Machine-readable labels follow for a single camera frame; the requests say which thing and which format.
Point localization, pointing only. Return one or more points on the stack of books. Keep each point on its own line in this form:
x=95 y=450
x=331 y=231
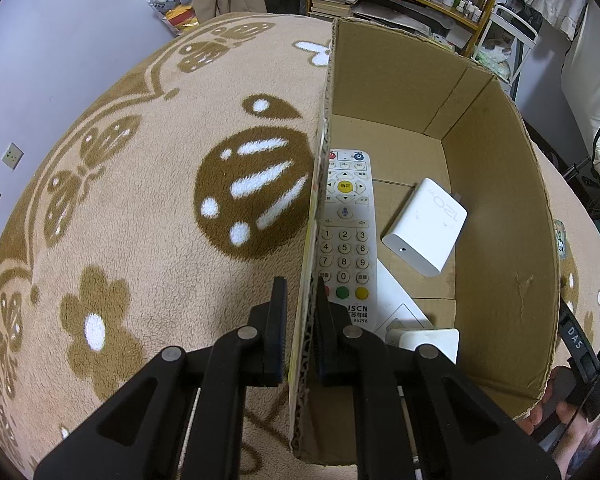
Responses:
x=331 y=9

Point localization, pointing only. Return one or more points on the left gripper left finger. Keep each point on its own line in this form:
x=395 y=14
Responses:
x=181 y=415

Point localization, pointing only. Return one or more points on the white remote control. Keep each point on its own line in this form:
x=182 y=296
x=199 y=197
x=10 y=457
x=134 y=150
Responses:
x=347 y=246

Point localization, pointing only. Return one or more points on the plastic bag of toys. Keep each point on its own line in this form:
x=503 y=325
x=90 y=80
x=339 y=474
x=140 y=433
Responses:
x=178 y=15

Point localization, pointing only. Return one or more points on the white duvet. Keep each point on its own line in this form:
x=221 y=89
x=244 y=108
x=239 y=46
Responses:
x=581 y=81

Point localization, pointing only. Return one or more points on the white wire cart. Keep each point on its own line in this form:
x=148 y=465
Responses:
x=510 y=35

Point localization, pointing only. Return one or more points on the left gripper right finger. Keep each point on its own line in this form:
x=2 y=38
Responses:
x=415 y=414

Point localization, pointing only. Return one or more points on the white power adapter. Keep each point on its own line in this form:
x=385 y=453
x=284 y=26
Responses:
x=427 y=228

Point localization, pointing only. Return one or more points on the brown cardboard box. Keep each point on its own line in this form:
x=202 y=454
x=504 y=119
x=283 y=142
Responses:
x=420 y=111

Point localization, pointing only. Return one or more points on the white flat box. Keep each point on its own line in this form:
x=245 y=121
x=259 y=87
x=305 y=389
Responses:
x=396 y=310

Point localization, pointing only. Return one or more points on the white charger block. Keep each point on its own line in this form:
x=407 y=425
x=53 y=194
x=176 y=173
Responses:
x=446 y=340

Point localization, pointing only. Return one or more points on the person's hand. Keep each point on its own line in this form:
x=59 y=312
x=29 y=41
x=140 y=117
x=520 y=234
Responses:
x=568 y=414

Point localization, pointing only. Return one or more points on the beige patterned rug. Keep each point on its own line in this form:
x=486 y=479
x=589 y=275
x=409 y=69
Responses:
x=164 y=214

